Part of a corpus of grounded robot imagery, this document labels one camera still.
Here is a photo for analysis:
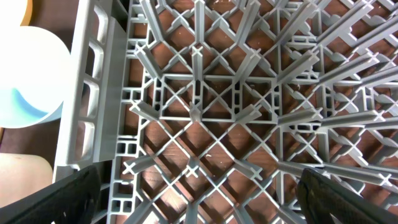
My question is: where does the yellow plate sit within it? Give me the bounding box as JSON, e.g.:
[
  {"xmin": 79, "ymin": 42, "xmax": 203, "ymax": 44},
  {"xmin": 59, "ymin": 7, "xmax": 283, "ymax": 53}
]
[{"xmin": 21, "ymin": 0, "xmax": 33, "ymax": 26}]

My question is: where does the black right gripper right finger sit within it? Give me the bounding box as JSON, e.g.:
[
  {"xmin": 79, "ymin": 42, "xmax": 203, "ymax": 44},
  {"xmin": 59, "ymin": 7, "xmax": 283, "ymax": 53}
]
[{"xmin": 296, "ymin": 168, "xmax": 397, "ymax": 223}]

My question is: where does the grey dishwasher rack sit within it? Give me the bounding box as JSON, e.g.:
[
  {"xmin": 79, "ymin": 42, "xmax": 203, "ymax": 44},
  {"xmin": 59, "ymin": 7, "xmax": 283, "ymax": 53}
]
[{"xmin": 53, "ymin": 0, "xmax": 397, "ymax": 223}]

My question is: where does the light blue bowl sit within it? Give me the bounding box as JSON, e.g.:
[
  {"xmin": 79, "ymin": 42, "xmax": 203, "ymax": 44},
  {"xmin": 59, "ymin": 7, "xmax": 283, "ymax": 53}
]
[{"xmin": 1, "ymin": 26, "xmax": 73, "ymax": 129}]

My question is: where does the white cup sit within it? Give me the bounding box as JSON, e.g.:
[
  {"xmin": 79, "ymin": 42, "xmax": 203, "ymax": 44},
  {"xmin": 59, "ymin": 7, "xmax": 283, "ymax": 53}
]
[{"xmin": 1, "ymin": 153, "xmax": 53, "ymax": 207}]

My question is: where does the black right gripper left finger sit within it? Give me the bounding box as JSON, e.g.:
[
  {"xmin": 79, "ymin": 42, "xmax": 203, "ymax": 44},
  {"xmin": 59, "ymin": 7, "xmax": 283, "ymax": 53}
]
[{"xmin": 1, "ymin": 165, "xmax": 101, "ymax": 223}]

